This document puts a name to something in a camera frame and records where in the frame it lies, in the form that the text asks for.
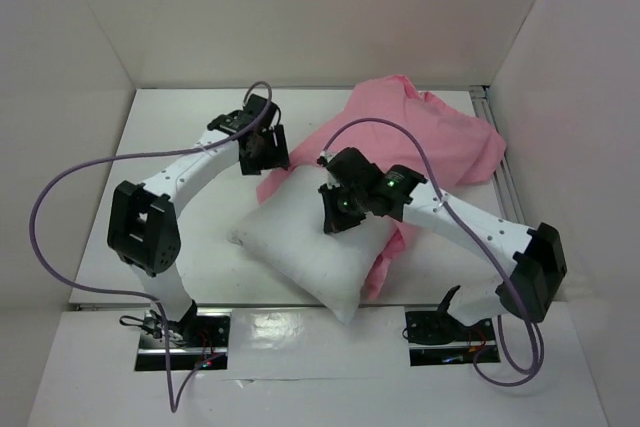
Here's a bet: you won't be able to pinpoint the white pillow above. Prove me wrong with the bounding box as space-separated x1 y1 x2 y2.
227 166 395 324

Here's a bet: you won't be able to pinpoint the pink satin pillowcase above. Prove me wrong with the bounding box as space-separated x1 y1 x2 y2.
256 75 495 299

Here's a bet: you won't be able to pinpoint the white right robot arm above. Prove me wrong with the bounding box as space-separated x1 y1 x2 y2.
317 147 567 339

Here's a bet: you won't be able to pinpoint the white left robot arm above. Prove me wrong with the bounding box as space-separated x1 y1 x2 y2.
107 94 290 346

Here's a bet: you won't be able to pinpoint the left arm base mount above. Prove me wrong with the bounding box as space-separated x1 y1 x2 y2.
119 311 231 372

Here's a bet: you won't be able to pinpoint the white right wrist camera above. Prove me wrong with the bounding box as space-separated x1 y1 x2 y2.
316 150 339 188

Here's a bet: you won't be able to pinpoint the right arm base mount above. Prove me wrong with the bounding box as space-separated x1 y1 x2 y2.
401 310 500 367

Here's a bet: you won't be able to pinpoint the aluminium frame rail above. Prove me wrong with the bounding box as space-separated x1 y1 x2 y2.
469 85 526 224

